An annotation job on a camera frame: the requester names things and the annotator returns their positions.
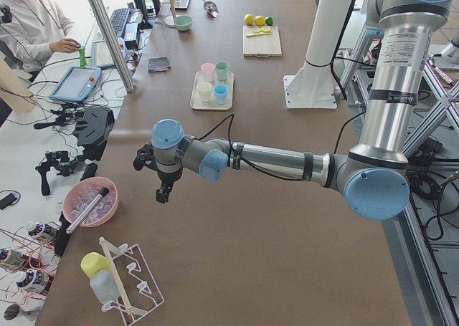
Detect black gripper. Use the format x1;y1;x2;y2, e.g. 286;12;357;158
133;143;183;203

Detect cream plastic cup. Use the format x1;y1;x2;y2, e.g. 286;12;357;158
197;81;212;104

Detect blue plastic cup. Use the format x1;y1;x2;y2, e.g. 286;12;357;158
214;84;229;105

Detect pink plastic cup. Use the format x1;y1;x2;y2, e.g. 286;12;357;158
200;62;215;82

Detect green plastic cup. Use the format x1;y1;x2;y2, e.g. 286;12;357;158
215;61;229;81

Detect beige rabbit tray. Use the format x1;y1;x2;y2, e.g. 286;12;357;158
189;71;234;111

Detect metal tube in bowl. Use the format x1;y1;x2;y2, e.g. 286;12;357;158
66;187;110;234

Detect pink bowl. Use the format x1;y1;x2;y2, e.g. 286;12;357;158
62;176;119;228

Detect yellow cup on rack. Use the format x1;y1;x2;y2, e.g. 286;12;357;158
80;252;110;279

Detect grey cup on rack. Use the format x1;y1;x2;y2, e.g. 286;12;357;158
90;269;120;305

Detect purple label bottle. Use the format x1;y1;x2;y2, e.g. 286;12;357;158
26;221;57;244

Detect grey folded cloth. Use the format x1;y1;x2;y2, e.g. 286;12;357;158
148;57;171;72

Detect blue teach pendant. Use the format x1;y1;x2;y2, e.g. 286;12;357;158
49;67;102;102

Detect green bowl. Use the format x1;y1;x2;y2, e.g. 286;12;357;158
174;15;193;32

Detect wooden cup stand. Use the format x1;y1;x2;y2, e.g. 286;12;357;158
164;0;176;28

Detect wooden cutting board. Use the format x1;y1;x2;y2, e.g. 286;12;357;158
242;25;282;57

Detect black keyboard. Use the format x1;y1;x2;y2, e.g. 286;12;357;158
110;8;130;37

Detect yellow plastic knife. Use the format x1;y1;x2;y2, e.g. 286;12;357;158
245;32;272;38

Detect metal scoop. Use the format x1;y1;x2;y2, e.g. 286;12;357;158
202;0;219;18

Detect yellow lemon lower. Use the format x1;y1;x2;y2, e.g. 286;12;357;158
243;14;254;26

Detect yellow lemon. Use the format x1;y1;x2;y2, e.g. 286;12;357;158
253;15;265;27
243;14;254;26

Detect yellow lemon upper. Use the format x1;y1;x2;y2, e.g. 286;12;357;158
253;15;265;27

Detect green lime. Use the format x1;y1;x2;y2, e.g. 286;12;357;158
265;16;274;26

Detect seated person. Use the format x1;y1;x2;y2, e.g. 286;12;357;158
1;0;81;75

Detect white wire cup rack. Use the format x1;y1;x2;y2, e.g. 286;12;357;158
99;237;165;325

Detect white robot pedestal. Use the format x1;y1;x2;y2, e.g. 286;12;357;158
284;0;356;109

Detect aluminium frame post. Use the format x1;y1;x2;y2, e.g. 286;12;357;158
88;0;135;92

